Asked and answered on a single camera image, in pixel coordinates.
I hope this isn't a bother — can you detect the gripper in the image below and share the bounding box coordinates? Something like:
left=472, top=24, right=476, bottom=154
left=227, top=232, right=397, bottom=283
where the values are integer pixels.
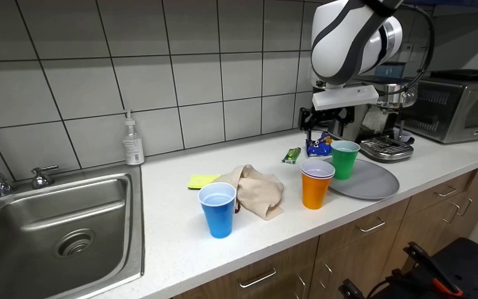
left=299, top=106, right=355, bottom=142

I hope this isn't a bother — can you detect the blue snack packet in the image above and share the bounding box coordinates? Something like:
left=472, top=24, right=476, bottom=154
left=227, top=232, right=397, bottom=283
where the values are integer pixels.
left=305, top=132, right=334, bottom=158

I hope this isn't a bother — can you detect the green snack packet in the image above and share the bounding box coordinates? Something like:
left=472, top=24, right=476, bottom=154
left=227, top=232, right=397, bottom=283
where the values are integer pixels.
left=281, top=147, right=302, bottom=164

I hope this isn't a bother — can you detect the green plastic cup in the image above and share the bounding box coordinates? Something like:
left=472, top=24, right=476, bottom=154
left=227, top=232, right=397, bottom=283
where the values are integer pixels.
left=330, top=140, right=361, bottom=181

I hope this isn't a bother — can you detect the orange plastic cup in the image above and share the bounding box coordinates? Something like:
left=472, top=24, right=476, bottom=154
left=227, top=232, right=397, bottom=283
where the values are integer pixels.
left=300, top=159, right=336, bottom=210

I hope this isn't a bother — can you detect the steel coffee machine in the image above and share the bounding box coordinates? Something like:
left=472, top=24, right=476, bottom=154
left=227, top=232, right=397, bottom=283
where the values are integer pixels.
left=314, top=75, right=419, bottom=163

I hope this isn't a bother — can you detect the beige towel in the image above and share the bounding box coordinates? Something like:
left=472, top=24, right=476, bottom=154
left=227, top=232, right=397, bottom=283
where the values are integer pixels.
left=213, top=164, right=285, bottom=221

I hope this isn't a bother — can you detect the grey round plate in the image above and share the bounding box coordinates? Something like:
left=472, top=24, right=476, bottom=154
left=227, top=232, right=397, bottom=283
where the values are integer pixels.
left=323, top=157, right=400, bottom=201

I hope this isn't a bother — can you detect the small white cup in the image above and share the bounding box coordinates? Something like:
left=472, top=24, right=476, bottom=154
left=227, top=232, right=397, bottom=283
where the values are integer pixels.
left=396, top=128, right=415, bottom=145

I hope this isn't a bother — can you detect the yellow sponge cloth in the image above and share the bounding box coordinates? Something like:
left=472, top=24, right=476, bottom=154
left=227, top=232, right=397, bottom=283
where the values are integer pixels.
left=188, top=174, right=222, bottom=190

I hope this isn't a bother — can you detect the blue plastic cup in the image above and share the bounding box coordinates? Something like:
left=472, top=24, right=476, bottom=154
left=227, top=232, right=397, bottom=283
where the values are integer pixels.
left=198, top=182, right=237, bottom=239

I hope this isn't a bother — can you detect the steel toaster oven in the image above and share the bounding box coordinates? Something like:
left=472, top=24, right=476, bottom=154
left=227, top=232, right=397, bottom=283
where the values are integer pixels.
left=402, top=69, right=478, bottom=144

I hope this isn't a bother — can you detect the black and orange clamp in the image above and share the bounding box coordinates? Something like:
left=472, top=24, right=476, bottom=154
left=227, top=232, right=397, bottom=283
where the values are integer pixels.
left=402, top=242, right=465, bottom=298
left=338, top=279, right=366, bottom=299

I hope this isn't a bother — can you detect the black tray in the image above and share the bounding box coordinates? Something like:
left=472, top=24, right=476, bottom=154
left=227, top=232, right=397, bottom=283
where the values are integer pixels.
left=429, top=69, right=478, bottom=82

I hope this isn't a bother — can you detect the clear pump bottle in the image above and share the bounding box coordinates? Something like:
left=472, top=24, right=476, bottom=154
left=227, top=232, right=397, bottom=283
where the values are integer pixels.
left=122, top=110, right=145, bottom=166

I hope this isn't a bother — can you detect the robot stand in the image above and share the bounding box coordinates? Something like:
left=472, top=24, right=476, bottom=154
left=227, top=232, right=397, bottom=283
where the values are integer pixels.
left=370, top=237, right=478, bottom=299

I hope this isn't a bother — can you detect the steel tap lever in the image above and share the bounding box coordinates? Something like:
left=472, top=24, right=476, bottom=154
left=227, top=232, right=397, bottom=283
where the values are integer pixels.
left=31, top=165, right=60, bottom=190

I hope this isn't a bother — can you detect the steel sink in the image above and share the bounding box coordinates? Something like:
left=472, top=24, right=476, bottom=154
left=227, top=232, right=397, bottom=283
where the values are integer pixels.
left=0, top=164, right=145, bottom=299

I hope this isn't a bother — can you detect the drawer handle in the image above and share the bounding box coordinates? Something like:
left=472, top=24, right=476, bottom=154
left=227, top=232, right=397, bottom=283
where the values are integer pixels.
left=355, top=217, right=386, bottom=233
left=433, top=185, right=458, bottom=198
left=238, top=267, right=277, bottom=289

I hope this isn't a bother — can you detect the cabinet door handle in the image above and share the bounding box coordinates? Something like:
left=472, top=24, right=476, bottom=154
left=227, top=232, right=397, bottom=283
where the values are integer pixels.
left=295, top=274, right=307, bottom=299
left=443, top=202, right=461, bottom=224
left=321, top=262, right=334, bottom=291
left=456, top=196, right=473, bottom=217

